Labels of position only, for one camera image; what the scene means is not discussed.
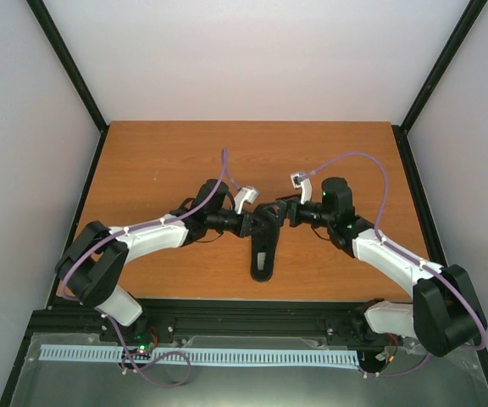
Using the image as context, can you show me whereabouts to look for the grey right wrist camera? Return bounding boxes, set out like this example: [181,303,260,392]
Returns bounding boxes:
[290,171,313,204]

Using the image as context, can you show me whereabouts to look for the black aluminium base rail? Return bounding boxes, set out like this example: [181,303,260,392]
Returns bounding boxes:
[27,298,402,351]

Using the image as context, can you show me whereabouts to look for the black frame post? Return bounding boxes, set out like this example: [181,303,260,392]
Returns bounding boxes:
[25,0,110,134]
[399,0,488,131]

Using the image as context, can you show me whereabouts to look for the black canvas sneaker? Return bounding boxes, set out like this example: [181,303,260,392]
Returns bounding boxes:
[250,204,280,282]

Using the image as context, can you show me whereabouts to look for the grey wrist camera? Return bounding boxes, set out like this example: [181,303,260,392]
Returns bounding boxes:
[234,186,259,214]
[290,171,313,204]

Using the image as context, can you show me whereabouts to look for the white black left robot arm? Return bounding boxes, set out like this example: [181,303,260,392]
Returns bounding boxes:
[55,179,280,342]

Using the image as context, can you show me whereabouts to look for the light blue slotted cable duct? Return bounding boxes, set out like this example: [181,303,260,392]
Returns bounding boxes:
[38,344,359,370]

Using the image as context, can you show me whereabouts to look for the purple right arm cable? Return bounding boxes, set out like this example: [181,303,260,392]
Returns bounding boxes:
[307,151,488,380]

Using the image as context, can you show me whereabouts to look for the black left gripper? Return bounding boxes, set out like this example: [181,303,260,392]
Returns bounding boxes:
[208,209,269,240]

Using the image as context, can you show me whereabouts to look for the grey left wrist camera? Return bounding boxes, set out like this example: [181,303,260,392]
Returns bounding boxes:
[234,186,259,214]

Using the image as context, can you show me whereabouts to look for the green lit controller board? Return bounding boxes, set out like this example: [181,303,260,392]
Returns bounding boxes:
[127,339,158,362]

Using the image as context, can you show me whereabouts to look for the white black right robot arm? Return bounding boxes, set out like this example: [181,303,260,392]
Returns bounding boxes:
[280,172,486,357]

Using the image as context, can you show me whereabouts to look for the black right frame post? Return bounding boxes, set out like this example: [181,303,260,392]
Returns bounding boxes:
[399,0,488,131]

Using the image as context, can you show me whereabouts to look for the black left frame post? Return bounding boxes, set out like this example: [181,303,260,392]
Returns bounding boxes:
[25,0,110,134]

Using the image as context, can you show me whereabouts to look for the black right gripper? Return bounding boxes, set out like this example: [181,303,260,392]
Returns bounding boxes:
[260,193,335,227]

